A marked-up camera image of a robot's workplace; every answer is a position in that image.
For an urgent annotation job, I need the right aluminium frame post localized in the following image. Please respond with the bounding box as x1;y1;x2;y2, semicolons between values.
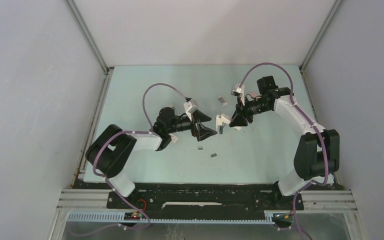
299;0;345;72

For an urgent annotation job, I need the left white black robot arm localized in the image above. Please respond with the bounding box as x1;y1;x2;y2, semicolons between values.
84;107;217;208

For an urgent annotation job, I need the white staple box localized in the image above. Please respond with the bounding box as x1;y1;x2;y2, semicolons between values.
169;133;179;143

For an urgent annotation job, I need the left aluminium frame post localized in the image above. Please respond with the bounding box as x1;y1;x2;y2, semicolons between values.
64;0;110;74

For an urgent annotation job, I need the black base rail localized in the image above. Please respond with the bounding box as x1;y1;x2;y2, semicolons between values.
126;183;304;221

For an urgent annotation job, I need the open staple box tray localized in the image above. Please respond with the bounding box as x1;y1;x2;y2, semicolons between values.
217;95;229;106

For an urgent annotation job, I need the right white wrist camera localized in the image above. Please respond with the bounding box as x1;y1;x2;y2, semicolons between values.
231;83;245;106

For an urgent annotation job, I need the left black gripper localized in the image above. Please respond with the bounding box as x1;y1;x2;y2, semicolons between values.
167;109;217;141

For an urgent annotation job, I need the long white stapler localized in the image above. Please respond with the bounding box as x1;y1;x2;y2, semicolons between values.
215;113;231;135

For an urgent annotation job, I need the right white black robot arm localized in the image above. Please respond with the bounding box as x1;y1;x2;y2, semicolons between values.
229;76;340;209

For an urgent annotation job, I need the aluminium frame post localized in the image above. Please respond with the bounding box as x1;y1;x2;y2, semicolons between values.
299;0;345;72
64;0;110;74

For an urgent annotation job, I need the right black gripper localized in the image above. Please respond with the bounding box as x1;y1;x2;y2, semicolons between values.
230;95;271;127

